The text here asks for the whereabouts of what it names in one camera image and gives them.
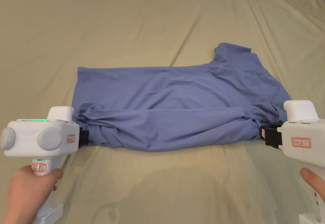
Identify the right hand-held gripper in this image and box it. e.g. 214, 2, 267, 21
259, 100, 325, 224

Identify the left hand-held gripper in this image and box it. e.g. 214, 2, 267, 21
0, 106, 89, 224

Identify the blue shirt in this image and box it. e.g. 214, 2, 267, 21
72, 42, 291, 152

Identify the person's left hand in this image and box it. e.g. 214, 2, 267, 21
8, 165, 64, 224

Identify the person's right hand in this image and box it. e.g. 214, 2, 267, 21
300, 168, 325, 209

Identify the bed with pale green sheet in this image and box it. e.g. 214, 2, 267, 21
0, 0, 325, 224

